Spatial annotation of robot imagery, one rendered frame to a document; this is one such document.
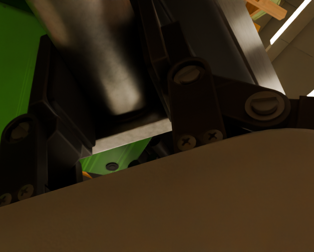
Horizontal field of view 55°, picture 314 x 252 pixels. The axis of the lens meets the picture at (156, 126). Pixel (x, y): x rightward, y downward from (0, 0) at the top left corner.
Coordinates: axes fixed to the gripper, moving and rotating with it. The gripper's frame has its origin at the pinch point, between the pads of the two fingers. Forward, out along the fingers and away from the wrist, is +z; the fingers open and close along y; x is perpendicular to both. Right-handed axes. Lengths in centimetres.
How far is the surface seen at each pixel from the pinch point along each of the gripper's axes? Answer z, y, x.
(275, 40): 465, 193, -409
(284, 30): 463, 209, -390
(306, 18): 562, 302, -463
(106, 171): 4.5, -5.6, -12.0
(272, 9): 216, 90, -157
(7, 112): 5.2, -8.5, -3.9
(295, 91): 401, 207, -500
